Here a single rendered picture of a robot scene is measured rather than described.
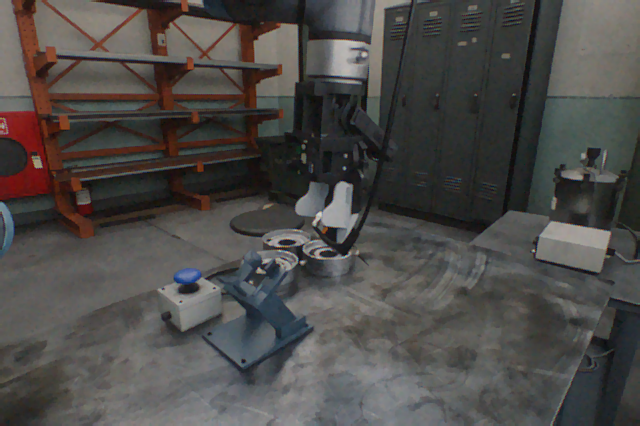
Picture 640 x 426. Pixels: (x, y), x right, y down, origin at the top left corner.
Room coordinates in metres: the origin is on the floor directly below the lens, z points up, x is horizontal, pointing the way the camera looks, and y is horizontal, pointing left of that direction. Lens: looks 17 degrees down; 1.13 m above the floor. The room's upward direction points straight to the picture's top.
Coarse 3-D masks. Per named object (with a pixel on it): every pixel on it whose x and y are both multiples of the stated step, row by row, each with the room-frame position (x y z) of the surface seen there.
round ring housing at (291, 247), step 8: (272, 232) 0.81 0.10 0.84; (280, 232) 0.82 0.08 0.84; (288, 232) 0.82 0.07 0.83; (296, 232) 0.82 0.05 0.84; (304, 232) 0.80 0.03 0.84; (264, 240) 0.75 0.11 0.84; (280, 240) 0.79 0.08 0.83; (288, 240) 0.79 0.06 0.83; (296, 240) 0.78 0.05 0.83; (304, 240) 0.79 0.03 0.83; (264, 248) 0.75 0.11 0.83; (272, 248) 0.73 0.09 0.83; (280, 248) 0.72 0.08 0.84; (288, 248) 0.72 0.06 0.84; (296, 248) 0.73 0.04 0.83; (296, 256) 0.72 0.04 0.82
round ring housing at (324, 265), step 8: (320, 240) 0.76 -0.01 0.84; (304, 248) 0.71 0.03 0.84; (312, 248) 0.74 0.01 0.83; (328, 248) 0.74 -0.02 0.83; (304, 256) 0.69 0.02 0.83; (312, 256) 0.67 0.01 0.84; (320, 256) 0.70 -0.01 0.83; (328, 256) 0.73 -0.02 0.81; (336, 256) 0.70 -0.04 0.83; (352, 256) 0.68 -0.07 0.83; (312, 264) 0.67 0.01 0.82; (320, 264) 0.66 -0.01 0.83; (328, 264) 0.66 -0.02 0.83; (336, 264) 0.66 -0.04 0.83; (344, 264) 0.67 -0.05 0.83; (352, 264) 0.69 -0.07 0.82; (312, 272) 0.68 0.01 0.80; (320, 272) 0.67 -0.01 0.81; (328, 272) 0.66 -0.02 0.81; (336, 272) 0.67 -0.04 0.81; (344, 272) 0.67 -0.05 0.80
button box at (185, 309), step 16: (160, 288) 0.54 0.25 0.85; (176, 288) 0.54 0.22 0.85; (192, 288) 0.53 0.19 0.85; (208, 288) 0.54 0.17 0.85; (160, 304) 0.53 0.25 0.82; (176, 304) 0.49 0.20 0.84; (192, 304) 0.50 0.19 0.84; (208, 304) 0.52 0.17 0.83; (176, 320) 0.50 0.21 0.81; (192, 320) 0.50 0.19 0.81
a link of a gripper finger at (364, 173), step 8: (360, 160) 0.48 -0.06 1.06; (368, 160) 0.48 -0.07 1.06; (360, 168) 0.48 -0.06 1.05; (368, 168) 0.48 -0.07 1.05; (352, 176) 0.48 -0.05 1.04; (360, 176) 0.47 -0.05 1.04; (368, 176) 0.48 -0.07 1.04; (360, 184) 0.47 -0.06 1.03; (360, 192) 0.47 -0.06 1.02; (352, 200) 0.48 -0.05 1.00; (360, 200) 0.48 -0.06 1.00; (352, 208) 0.48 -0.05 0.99; (360, 208) 0.48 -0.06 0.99
